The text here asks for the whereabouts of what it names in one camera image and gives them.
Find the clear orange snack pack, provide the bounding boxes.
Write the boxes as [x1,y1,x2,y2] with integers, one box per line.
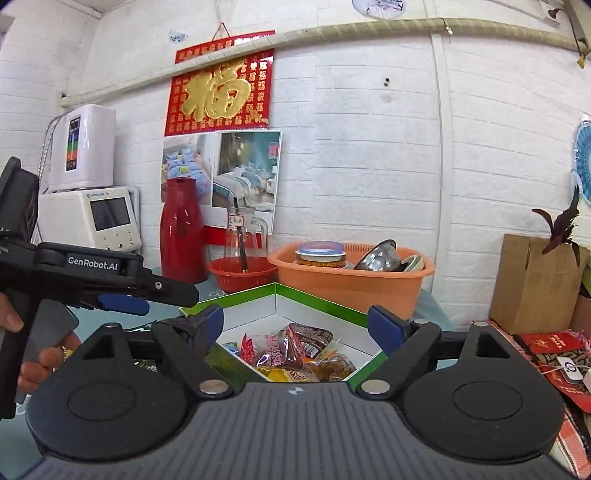
[306,353,356,382]

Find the orange plastic basin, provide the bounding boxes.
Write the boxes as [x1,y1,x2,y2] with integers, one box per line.
[267,243,435,320]

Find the clear glass pitcher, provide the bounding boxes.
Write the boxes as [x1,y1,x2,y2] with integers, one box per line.
[224,206,269,273]

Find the dark purple plant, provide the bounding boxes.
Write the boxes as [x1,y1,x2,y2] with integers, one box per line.
[532,185,581,266]

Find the bedding poster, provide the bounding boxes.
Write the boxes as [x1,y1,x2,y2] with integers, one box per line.
[160,130,283,232]

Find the blue lidded container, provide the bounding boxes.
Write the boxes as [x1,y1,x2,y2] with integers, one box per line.
[294,241,348,268]

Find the red plastic basket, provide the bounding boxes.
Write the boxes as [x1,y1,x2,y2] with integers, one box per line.
[207,257,277,293]

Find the brown noodle snack pack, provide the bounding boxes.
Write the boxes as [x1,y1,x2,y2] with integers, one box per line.
[287,322,335,359]

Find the white water dispenser machine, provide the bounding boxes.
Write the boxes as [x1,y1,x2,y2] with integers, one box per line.
[37,186,142,253]

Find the red envelope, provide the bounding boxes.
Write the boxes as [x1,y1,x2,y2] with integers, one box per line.
[517,331,584,355]

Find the steel bowl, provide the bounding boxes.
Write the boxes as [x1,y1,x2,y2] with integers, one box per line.
[353,239,402,272]

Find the yellow soft bread pack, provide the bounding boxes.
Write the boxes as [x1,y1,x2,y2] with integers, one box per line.
[257,367,318,383]

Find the red fu wall hanging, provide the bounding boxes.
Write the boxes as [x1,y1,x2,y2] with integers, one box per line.
[164,49,274,136]

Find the red thermos jug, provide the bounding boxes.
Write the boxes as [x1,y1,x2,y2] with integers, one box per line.
[159,177,207,284]

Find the red white triangular snack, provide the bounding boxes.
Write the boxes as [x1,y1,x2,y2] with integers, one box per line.
[239,334,257,366]

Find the white water purifier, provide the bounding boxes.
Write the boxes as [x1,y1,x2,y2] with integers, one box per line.
[48,104,116,192]

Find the green cardboard box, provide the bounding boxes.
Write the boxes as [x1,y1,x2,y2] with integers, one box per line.
[181,283,386,389]

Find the blue decorative plates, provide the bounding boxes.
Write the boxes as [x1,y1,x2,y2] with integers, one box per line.
[571,117,591,205]

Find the brown cardboard box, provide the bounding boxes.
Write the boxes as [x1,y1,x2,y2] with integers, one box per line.
[489,234,590,334]

